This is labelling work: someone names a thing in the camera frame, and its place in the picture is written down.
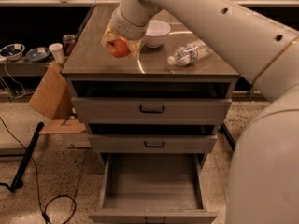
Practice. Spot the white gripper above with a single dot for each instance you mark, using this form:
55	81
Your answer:
128	27

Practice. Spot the red apple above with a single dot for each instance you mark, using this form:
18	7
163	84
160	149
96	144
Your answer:
118	47

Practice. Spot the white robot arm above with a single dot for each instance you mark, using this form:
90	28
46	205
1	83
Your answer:
263	183

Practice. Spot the top grey drawer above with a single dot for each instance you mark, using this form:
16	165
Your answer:
151	110

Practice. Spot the grey drawer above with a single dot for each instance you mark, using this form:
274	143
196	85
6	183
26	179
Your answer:
179	144
151	110
152	189

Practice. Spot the grey drawer cabinet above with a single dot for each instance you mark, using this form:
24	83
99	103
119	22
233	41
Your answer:
92	72

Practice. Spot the middle grey drawer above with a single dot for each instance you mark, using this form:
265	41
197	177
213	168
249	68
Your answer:
179	144

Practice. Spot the bottom grey drawer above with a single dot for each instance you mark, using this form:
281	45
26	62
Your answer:
152	189

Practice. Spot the glass jar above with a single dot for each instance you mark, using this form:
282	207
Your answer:
69	42

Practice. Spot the white paper cup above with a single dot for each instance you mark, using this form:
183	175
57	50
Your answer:
57	51

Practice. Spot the clear plastic water bottle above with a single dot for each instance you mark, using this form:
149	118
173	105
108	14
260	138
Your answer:
189	53

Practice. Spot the blue bowl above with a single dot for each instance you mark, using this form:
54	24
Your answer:
37	55

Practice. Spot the brown cardboard box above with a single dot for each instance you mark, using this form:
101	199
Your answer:
52	99

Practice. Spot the white bowl with items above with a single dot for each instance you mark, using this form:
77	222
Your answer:
12	52

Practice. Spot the black stand leg right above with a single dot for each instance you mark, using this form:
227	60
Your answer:
228	136

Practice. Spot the black stand leg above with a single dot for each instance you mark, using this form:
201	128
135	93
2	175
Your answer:
228	136
26	155

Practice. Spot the black stand leg left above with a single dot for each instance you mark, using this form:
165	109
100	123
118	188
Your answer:
26	155

